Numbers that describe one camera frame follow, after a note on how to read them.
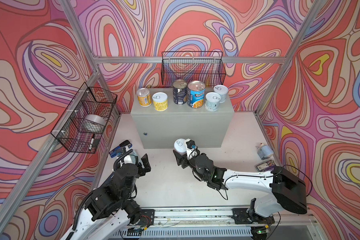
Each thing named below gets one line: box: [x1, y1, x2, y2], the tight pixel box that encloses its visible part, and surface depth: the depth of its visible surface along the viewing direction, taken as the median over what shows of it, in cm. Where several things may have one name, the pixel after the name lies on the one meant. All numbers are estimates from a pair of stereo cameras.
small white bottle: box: [257, 143, 274, 160], surface depth 92 cm
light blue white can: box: [205, 92, 222, 112], surface depth 73 cm
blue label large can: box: [187, 80, 206, 109], surface depth 71 cm
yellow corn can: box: [137, 87, 152, 107], surface depth 74 cm
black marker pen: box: [89, 133, 95, 151], surface depth 74 cm
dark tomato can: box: [172, 79, 188, 105], surface depth 73 cm
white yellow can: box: [152, 92, 169, 112], surface depth 73 cm
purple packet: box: [254, 159, 277, 172], surface depth 91 cm
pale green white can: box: [213, 84, 229, 104], surface depth 77 cm
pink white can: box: [174, 138, 187, 156], surface depth 72 cm
